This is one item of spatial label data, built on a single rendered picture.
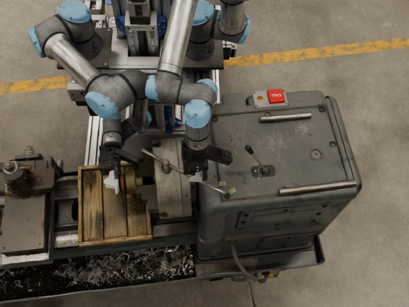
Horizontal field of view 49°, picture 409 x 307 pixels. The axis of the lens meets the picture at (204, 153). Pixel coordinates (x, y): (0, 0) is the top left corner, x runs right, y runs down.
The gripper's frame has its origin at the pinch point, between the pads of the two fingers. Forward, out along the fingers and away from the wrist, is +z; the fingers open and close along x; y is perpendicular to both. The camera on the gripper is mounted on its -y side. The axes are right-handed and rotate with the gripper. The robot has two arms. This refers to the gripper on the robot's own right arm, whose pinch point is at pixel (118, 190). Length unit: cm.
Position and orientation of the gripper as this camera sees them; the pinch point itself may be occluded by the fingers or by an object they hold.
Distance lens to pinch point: 179.7
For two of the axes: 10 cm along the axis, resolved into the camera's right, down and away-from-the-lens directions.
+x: 0.4, -4.5, -8.9
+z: 1.1, 8.9, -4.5
